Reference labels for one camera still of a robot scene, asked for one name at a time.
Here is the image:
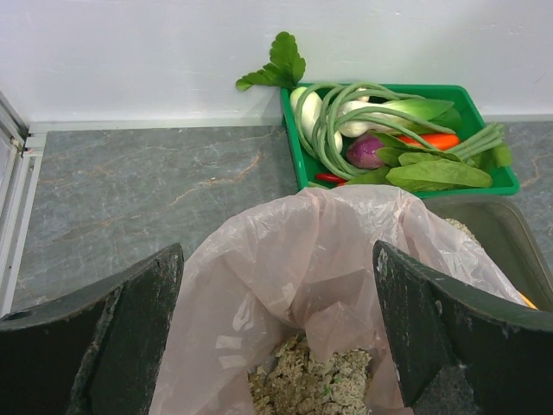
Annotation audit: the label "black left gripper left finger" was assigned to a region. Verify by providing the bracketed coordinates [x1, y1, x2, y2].
[1, 243, 184, 414]

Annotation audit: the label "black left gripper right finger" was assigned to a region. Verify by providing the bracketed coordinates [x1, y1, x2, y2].
[373, 241, 552, 414]

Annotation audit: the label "yellow litter scoop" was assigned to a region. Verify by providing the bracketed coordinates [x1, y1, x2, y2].
[519, 293, 538, 310]

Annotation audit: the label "dark grey litter tray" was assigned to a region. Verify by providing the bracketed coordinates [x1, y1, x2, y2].
[424, 195, 552, 311]

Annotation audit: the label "pink plastic trash bag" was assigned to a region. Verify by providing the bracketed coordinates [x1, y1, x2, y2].
[150, 185, 522, 414]

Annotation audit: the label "grey cat litter pile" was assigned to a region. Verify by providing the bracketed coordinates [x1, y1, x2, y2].
[444, 218, 481, 246]

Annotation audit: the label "cat litter in bag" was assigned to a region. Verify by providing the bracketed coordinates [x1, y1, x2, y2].
[248, 334, 372, 414]

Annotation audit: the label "green spinach leaves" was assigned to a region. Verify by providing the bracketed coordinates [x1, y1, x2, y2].
[348, 137, 512, 192]

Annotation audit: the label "red chili pepper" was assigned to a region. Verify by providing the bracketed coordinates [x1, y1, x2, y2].
[315, 173, 346, 184]

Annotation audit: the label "orange carrot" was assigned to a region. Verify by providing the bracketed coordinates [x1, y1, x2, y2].
[397, 133, 461, 150]

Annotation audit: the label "purple onion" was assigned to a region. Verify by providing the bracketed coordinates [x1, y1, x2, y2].
[346, 133, 384, 169]

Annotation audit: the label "green plastic vegetable crate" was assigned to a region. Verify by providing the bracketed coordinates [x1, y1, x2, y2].
[280, 82, 519, 198]

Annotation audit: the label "bok choy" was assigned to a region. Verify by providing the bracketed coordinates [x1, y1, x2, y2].
[336, 98, 461, 137]

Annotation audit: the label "long green beans bundle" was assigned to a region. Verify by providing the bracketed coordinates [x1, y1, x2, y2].
[293, 84, 505, 184]

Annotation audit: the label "white radish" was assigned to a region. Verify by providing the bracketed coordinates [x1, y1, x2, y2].
[289, 86, 322, 156]

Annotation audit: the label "green leafy sprig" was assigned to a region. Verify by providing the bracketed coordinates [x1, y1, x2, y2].
[235, 31, 306, 92]

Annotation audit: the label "aluminium frame post left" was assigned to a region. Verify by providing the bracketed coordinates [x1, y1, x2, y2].
[1, 95, 46, 316]

